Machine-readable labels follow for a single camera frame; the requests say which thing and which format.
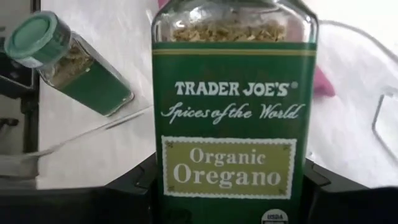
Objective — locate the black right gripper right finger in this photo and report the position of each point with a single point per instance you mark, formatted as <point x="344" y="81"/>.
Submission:
<point x="348" y="205"/>

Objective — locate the green oregano spice jar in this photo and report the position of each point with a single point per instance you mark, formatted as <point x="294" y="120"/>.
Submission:
<point x="93" y="84"/>
<point x="230" y="93"/>

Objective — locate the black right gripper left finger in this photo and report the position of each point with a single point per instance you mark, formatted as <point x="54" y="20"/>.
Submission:
<point x="77" y="205"/>

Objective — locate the black metal table frame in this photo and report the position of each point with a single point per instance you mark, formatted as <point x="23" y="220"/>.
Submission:
<point x="29" y="118"/>

